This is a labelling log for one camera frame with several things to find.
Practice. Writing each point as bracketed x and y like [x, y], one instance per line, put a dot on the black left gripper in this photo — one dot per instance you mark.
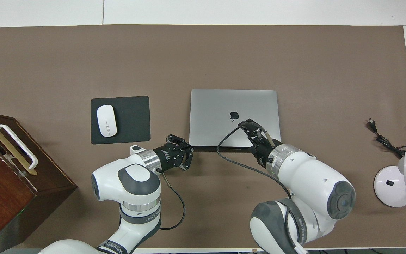
[169, 158]

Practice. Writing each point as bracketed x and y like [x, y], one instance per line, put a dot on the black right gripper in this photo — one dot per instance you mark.
[263, 150]

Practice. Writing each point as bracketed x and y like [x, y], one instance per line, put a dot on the grey aluminium laptop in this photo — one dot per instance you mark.
[213, 113]

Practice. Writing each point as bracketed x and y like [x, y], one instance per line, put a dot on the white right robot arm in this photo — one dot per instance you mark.
[308, 183]

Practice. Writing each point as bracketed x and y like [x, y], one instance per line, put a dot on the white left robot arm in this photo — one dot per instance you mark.
[132, 183]

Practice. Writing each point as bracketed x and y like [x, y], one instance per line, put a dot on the black mouse pad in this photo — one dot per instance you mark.
[132, 120]

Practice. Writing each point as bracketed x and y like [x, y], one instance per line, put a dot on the white computer mouse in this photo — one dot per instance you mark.
[106, 120]

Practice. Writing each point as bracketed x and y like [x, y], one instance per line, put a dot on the brown table mat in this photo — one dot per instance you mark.
[224, 53]

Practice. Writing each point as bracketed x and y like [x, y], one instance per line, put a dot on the white desk lamp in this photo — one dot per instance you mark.
[389, 187]

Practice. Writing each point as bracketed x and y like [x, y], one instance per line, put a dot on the dark brown wooden box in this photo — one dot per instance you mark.
[2, 201]

